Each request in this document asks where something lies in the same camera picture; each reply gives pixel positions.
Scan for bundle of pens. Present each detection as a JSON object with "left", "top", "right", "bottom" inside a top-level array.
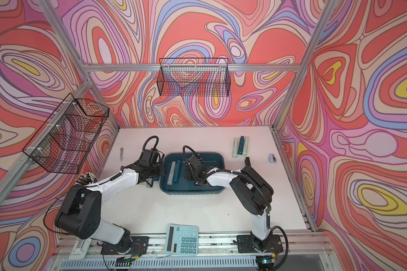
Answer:
[{"left": 75, "top": 172, "right": 98, "bottom": 186}]

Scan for small purple clip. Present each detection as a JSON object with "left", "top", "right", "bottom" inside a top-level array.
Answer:
[{"left": 119, "top": 147, "right": 124, "bottom": 161}]

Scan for back black wire basket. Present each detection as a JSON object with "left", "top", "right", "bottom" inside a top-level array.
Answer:
[{"left": 157, "top": 57, "right": 231, "bottom": 97}]

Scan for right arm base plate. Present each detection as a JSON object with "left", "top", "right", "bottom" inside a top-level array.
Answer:
[{"left": 235, "top": 234, "right": 284, "bottom": 255}]

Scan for light green pliers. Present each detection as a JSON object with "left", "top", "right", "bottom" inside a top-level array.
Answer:
[
  {"left": 232, "top": 138, "right": 239, "bottom": 158},
  {"left": 242, "top": 137, "right": 249, "bottom": 156}
]

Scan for left black wire basket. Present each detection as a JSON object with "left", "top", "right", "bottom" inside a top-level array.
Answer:
[{"left": 22, "top": 94, "right": 110, "bottom": 175}]

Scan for black wire basket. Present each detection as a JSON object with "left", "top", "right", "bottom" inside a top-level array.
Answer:
[
  {"left": 22, "top": 94, "right": 110, "bottom": 175},
  {"left": 157, "top": 57, "right": 231, "bottom": 97}
]

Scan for white vented cable duct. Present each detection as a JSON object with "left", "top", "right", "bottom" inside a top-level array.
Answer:
[{"left": 51, "top": 256, "right": 257, "bottom": 271}]

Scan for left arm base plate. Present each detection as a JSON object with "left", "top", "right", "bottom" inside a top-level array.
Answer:
[{"left": 101, "top": 236, "right": 149, "bottom": 256}]

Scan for grey pruning pliers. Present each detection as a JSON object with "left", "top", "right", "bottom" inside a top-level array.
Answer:
[{"left": 166, "top": 161, "right": 176, "bottom": 186}]

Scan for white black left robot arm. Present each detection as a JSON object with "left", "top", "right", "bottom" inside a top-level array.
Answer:
[{"left": 54, "top": 148, "right": 165, "bottom": 254}]

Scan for teal pruning pliers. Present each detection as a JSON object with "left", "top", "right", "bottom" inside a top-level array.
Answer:
[{"left": 173, "top": 159, "right": 182, "bottom": 184}]

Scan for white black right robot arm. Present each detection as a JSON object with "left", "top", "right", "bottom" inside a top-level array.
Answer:
[{"left": 185, "top": 154, "right": 274, "bottom": 252}]

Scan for mint green calculator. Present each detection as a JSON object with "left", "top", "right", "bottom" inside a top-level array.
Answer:
[{"left": 165, "top": 224, "right": 199, "bottom": 256}]

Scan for teal plastic storage box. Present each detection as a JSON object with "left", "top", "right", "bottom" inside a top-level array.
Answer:
[{"left": 159, "top": 152, "right": 225, "bottom": 195}]

